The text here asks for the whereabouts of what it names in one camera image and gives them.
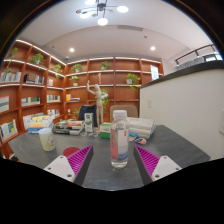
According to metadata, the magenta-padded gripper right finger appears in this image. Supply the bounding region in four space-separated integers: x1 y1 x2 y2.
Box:
133 144 183 186

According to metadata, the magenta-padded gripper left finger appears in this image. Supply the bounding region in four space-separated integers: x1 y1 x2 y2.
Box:
43 144 95 187

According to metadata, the clear plastic water bottle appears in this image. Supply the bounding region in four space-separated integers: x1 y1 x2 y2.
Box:
110 109 130 169

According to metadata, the flat round red coaster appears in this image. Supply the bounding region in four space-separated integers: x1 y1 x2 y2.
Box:
62 146 82 158

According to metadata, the yellow striped white cup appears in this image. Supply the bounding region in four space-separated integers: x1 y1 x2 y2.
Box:
38 127 57 153

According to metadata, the stack of dark books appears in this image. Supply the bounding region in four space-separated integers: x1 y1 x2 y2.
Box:
52 119 86 136

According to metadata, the stack of colourful books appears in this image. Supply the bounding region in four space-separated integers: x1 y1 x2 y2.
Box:
27 114 55 135

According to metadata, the stack of white books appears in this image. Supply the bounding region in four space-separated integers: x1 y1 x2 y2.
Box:
126 116 157 139

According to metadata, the tall white green carton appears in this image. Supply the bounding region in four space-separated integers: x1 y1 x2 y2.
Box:
83 112 95 133

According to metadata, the dark chair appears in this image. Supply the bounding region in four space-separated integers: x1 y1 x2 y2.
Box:
77 104 99 128

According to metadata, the tan chair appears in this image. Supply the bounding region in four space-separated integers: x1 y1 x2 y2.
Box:
109 104 139 124

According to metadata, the wooden artist mannequin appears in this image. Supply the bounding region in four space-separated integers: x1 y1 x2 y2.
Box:
86 79 109 127

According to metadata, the wooden shelf unit with books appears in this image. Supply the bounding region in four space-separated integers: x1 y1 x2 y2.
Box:
0 38 165 158

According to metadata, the grey window curtain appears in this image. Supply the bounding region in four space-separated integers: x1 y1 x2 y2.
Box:
174 44 224 71

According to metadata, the ceiling air vent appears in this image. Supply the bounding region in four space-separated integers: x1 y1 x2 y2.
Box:
117 24 144 32

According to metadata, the ceiling lamp with round lights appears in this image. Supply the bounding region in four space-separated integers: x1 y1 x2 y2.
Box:
75 0 130 27

